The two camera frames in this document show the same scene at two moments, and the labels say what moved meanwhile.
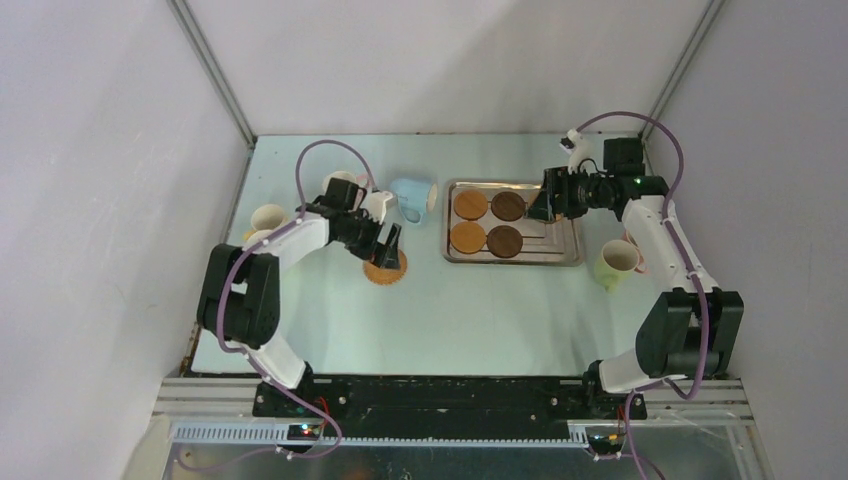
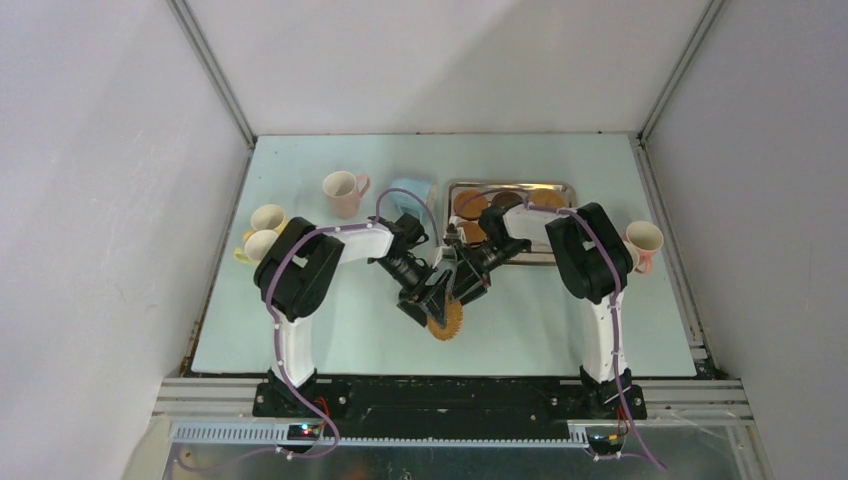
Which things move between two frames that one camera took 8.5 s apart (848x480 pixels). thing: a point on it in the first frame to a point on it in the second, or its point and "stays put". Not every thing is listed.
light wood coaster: x=470 y=205 stays put
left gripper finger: x=391 y=258 to x=414 y=311
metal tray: x=486 y=222 stays put
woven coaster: x=385 y=276 to x=453 y=321
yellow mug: x=265 y=217 stays put
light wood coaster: x=467 y=237 stays put
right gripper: x=555 y=196 to x=465 y=279
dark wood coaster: x=508 y=206 stays put
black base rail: x=443 y=402 stays put
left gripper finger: x=392 y=244 to x=438 y=300
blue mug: x=412 y=197 stays put
